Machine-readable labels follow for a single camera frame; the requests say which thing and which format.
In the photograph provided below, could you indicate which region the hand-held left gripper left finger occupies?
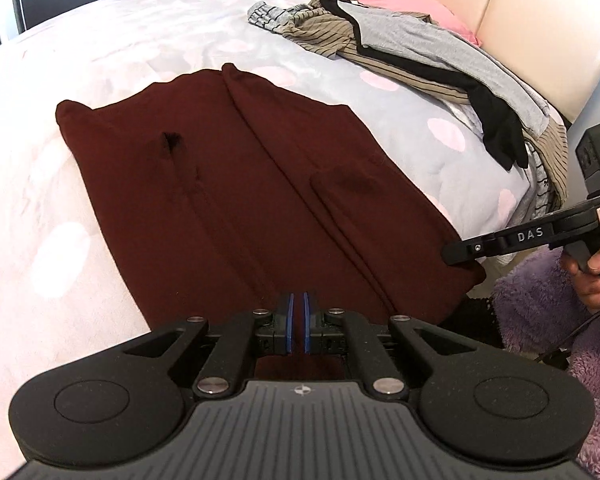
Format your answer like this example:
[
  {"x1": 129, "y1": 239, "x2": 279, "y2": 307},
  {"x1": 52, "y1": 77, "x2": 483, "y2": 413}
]
[{"x1": 124, "y1": 292, "x2": 297, "y2": 401}]

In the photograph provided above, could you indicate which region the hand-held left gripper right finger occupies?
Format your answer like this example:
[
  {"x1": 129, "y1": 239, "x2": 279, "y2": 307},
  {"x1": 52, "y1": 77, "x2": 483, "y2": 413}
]
[{"x1": 302, "y1": 292, "x2": 482, "y2": 401}]

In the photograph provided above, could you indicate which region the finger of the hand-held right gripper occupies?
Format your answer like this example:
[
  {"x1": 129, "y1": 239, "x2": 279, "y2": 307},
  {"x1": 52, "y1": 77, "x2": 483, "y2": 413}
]
[{"x1": 440, "y1": 232, "x2": 511, "y2": 267}]

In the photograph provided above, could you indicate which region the maroon garment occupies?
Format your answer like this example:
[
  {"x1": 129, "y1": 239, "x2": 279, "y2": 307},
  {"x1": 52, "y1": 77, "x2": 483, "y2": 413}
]
[{"x1": 55, "y1": 62, "x2": 487, "y2": 381}]

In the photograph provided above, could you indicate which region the person's right hand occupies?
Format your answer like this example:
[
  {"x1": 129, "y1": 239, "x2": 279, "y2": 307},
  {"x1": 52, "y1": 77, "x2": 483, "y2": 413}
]
[{"x1": 560, "y1": 232, "x2": 600, "y2": 313}]

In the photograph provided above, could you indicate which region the dark cloth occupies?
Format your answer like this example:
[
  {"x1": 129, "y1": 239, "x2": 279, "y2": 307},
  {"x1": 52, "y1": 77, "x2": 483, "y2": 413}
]
[{"x1": 447, "y1": 295, "x2": 501, "y2": 351}]

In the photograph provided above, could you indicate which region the black long garment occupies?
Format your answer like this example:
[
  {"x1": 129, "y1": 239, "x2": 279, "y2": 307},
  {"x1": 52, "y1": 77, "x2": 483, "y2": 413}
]
[{"x1": 320, "y1": 0, "x2": 531, "y2": 171}]

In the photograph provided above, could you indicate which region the beige padded headboard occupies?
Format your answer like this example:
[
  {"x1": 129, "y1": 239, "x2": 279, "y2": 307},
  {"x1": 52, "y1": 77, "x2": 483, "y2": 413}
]
[{"x1": 367, "y1": 0, "x2": 600, "y2": 126}]

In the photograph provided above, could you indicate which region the light grey garment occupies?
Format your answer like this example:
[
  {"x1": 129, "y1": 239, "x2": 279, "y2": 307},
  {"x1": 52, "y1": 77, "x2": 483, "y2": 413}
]
[{"x1": 340, "y1": 0, "x2": 551, "y2": 133}]

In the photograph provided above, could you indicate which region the beige striped garment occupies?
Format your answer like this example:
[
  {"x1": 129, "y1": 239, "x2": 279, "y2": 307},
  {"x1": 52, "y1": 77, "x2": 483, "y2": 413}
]
[{"x1": 280, "y1": 0, "x2": 571, "y2": 211}]

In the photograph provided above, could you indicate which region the grey plaid garment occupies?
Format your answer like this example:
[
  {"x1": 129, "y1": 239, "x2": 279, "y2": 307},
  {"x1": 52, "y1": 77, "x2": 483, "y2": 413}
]
[{"x1": 246, "y1": 1, "x2": 306, "y2": 36}]

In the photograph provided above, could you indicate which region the black cable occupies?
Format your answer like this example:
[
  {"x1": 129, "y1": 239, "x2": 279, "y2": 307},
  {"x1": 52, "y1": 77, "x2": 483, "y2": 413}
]
[{"x1": 535, "y1": 305, "x2": 600, "y2": 363}]

